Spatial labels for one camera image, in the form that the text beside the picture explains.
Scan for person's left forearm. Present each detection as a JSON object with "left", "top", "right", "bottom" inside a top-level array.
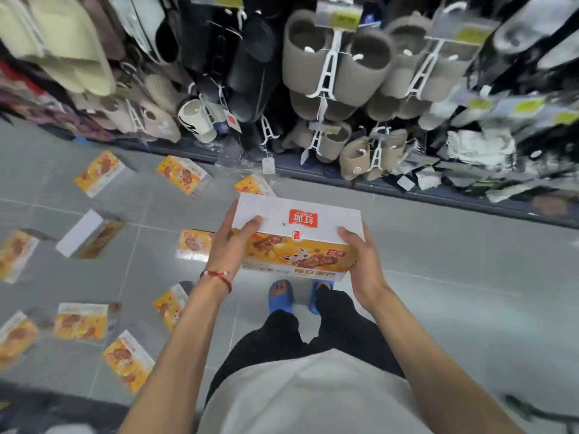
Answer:
[{"left": 118, "top": 277, "right": 232, "bottom": 434}]

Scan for group of yellow boxes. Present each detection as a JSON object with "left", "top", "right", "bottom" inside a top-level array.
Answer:
[{"left": 0, "top": 149, "right": 217, "bottom": 396}]

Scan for red string bracelet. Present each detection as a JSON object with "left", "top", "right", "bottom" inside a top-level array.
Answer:
[{"left": 200, "top": 269, "right": 233, "bottom": 295}]

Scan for grey shirt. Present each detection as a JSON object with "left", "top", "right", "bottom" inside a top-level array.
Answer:
[{"left": 197, "top": 349, "right": 435, "bottom": 434}]

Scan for clear plastic bag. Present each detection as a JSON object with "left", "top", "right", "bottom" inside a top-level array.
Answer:
[{"left": 215, "top": 135, "right": 247, "bottom": 170}]

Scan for person's right forearm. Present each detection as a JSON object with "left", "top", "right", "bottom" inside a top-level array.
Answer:
[{"left": 361, "top": 284, "right": 525, "bottom": 434}]

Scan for rack of hanging slippers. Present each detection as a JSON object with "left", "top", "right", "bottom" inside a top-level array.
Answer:
[{"left": 0, "top": 0, "right": 579, "bottom": 182}]

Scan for person's right hand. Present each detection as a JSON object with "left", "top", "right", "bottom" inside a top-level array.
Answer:
[{"left": 337, "top": 220, "right": 391, "bottom": 313}]

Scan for person's left hand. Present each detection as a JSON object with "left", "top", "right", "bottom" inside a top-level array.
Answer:
[{"left": 204, "top": 199, "right": 264, "bottom": 288}]

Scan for black trousers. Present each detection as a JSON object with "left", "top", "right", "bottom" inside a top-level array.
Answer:
[{"left": 206, "top": 288, "right": 406, "bottom": 407}]

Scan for blue rubber slipper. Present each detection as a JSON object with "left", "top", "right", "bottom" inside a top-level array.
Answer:
[
  {"left": 267, "top": 280, "right": 295, "bottom": 316},
  {"left": 308, "top": 280, "right": 335, "bottom": 316}
]

